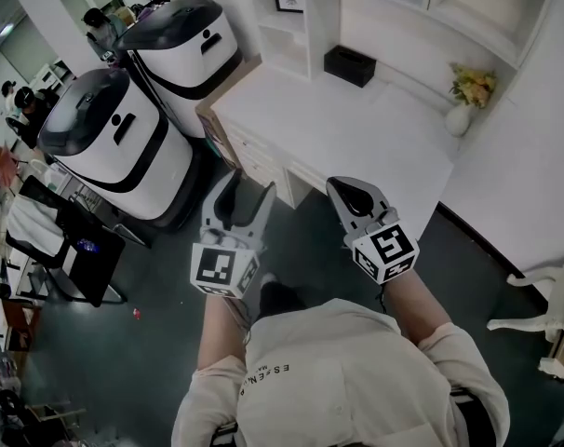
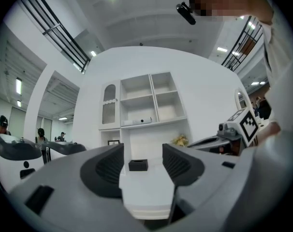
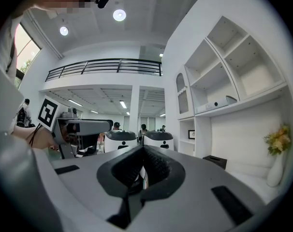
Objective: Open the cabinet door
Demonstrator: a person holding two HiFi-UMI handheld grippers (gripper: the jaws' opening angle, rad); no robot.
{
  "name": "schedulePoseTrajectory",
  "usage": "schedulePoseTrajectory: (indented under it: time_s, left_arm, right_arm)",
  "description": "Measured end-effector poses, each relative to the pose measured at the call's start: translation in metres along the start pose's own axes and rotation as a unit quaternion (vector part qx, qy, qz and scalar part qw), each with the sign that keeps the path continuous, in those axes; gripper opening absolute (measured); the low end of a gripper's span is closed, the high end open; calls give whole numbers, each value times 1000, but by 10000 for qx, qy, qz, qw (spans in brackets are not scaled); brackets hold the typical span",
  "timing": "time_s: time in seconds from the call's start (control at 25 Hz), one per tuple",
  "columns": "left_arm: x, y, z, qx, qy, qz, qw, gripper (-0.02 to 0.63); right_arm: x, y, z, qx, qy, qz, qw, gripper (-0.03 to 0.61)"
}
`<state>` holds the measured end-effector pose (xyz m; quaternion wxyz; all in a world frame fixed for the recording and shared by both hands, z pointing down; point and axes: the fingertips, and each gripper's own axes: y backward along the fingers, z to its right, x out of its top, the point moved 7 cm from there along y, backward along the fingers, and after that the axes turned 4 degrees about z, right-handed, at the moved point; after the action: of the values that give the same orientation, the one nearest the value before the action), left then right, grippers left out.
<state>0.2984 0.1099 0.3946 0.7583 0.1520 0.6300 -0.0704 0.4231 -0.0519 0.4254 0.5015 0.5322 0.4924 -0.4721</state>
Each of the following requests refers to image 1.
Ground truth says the white carved chair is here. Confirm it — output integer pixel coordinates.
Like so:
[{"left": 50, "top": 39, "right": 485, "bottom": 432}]
[{"left": 485, "top": 252, "right": 564, "bottom": 382}]

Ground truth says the person's right forearm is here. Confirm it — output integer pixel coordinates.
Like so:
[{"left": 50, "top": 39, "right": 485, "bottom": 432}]
[{"left": 379, "top": 267, "right": 456, "bottom": 345}]

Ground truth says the white round vase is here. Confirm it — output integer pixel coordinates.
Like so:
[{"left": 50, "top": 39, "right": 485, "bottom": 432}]
[{"left": 445, "top": 102, "right": 475, "bottom": 139}]

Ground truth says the person's dark trouser leg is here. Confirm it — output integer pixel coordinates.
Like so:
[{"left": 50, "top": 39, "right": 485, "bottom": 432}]
[{"left": 257, "top": 280, "right": 309, "bottom": 321}]

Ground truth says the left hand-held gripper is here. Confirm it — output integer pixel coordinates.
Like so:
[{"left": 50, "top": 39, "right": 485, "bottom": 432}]
[{"left": 190, "top": 169, "right": 277, "bottom": 300}]

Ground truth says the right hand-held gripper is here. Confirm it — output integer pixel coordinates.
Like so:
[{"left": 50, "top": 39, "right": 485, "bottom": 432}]
[{"left": 326, "top": 176, "right": 421, "bottom": 286}]

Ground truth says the yellow flower bouquet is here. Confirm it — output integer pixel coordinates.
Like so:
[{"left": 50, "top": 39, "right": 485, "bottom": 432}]
[{"left": 448, "top": 61, "right": 498, "bottom": 109}]

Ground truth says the white desk with hutch shelves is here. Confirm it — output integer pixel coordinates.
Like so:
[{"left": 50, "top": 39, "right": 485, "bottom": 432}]
[{"left": 195, "top": 0, "right": 557, "bottom": 244}]

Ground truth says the black tissue box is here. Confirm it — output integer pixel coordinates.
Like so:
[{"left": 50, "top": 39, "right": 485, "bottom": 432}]
[{"left": 322, "top": 44, "right": 378, "bottom": 89}]

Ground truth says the person's left forearm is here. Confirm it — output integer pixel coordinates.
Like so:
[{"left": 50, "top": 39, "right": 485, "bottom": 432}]
[{"left": 195, "top": 291, "right": 256, "bottom": 373}]

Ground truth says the person's beige shirt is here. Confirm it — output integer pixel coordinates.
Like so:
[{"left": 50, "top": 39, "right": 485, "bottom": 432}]
[{"left": 169, "top": 297, "right": 511, "bottom": 447}]

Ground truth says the white black-lidded service robot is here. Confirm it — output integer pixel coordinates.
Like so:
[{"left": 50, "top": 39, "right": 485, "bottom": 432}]
[
  {"left": 36, "top": 66, "right": 204, "bottom": 232},
  {"left": 114, "top": 0, "right": 244, "bottom": 140}
]

